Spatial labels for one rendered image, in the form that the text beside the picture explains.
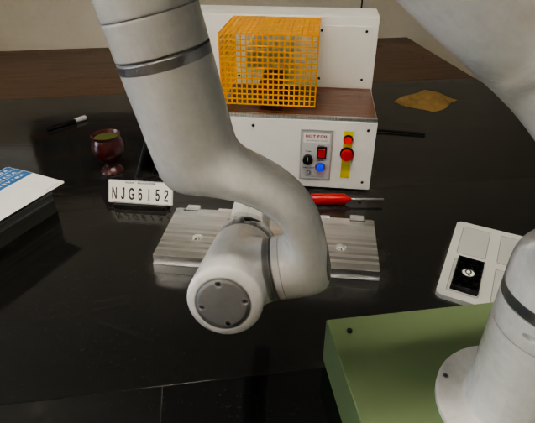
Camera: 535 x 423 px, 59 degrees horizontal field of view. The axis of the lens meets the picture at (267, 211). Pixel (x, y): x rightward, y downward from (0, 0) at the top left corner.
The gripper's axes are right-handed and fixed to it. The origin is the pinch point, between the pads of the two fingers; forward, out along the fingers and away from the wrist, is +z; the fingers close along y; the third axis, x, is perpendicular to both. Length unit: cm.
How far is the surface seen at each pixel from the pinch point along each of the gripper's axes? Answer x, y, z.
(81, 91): -85, -5, 109
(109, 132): -47, -2, 48
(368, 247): 20.3, 12.2, 14.2
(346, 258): 15.8, 13.1, 10.3
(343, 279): 15.5, 16.1, 7.0
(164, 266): -19.7, 16.2, 7.0
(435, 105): 51, -5, 108
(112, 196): -40, 10, 30
